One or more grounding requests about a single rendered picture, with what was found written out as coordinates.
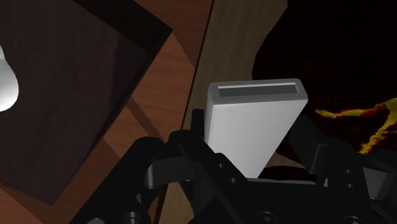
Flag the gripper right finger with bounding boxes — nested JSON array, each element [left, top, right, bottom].
[[288, 114, 397, 224]]

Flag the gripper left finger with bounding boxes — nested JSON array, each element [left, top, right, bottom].
[[69, 108, 249, 224]]

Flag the white rectangular box with slot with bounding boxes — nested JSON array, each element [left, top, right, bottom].
[[205, 78, 309, 179]]

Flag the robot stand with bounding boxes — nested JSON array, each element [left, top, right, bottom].
[[0, 0, 173, 206]]

